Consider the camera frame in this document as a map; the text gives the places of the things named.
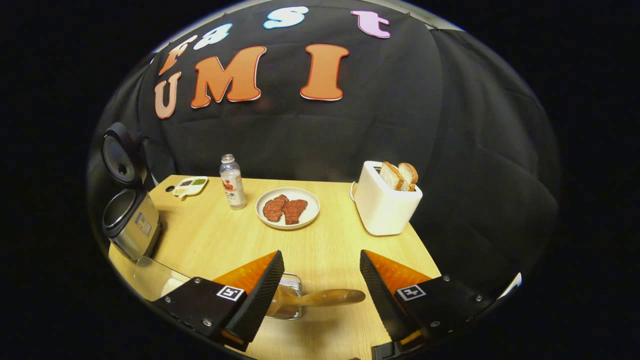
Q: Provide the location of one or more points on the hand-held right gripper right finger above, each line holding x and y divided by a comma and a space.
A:
382, 300

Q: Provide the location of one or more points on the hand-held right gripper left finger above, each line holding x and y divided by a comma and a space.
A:
262, 300

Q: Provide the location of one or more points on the metal chopstick holder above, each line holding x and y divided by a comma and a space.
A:
292, 280

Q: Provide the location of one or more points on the wooden spoon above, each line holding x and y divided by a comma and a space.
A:
330, 297

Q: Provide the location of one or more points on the black and silver rice cooker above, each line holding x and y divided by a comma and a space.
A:
135, 230

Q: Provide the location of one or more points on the white toaster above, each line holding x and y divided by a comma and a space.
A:
385, 210

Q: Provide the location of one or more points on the red meat slice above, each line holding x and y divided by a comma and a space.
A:
274, 209
295, 211

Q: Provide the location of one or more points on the white round plate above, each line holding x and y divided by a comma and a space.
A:
310, 212

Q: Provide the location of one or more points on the clear plastic drink bottle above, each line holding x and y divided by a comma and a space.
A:
234, 187

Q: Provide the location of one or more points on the toast slice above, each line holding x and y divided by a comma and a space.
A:
410, 175
390, 176

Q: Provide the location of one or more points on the white divided grain dish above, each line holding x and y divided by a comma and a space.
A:
192, 187

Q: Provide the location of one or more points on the black backdrop cloth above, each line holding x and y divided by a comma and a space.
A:
450, 125

